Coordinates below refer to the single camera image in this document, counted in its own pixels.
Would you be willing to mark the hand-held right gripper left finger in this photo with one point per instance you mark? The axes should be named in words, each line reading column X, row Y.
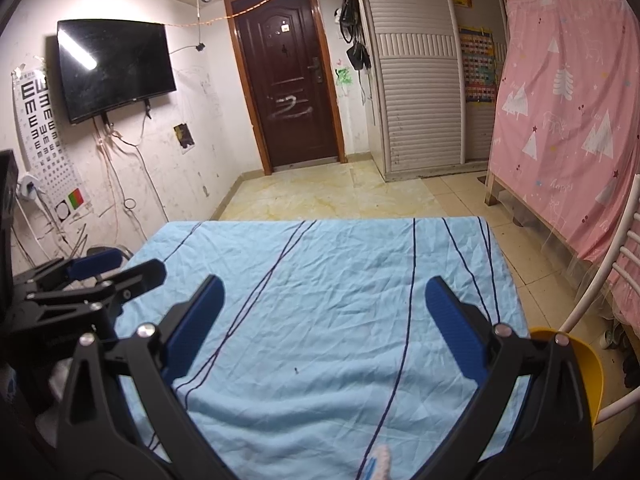
column 195, row 330

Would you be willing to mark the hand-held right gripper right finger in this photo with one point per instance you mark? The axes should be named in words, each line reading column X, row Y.
column 455, row 330

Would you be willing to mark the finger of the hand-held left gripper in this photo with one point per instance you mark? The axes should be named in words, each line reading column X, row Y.
column 97, row 264
column 135, row 280

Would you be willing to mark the grey metal chair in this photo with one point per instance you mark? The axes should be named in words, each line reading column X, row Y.
column 127, row 251

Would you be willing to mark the white power adapter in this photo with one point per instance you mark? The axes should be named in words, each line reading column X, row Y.
column 27, row 185

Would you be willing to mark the white eye chart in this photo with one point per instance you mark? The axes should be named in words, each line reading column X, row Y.
column 47, row 145

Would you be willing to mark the white cloth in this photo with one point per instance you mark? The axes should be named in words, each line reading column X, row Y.
column 55, row 375

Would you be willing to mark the light blue striped sheet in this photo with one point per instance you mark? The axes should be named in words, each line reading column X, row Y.
column 325, row 320

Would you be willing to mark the pink tree print curtain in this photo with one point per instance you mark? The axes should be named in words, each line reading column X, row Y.
column 570, row 110

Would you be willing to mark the dark brown door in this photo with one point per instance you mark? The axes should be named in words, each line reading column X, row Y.
column 287, row 80

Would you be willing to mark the white louvered wardrobe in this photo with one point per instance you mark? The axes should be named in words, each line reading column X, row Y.
column 420, row 70

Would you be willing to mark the colourful chart poster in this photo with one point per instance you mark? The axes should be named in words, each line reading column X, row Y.
column 477, row 65

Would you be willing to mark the small black hanging bag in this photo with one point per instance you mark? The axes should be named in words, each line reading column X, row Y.
column 359, row 57

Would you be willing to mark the large black hanging bag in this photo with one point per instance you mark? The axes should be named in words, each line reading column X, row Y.
column 347, row 12

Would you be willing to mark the yellow black wall patch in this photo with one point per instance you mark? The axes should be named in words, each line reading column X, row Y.
column 183, row 136

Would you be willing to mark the black wall television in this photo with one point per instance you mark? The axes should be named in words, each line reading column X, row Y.
column 112, row 67

